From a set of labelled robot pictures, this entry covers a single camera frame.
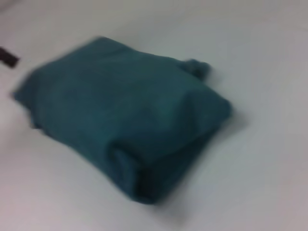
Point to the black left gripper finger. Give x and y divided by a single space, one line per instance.
8 57

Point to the blue teal t-shirt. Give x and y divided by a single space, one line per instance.
125 115

